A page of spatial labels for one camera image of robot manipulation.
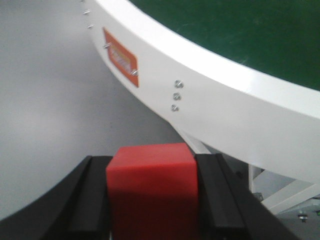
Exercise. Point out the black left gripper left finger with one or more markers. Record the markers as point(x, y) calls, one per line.
point(77, 208)

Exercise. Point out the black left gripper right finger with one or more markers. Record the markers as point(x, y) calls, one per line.
point(228, 210)

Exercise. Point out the red cube block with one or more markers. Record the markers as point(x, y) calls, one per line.
point(153, 193)

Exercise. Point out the orange warning label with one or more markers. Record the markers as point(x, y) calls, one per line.
point(123, 59)

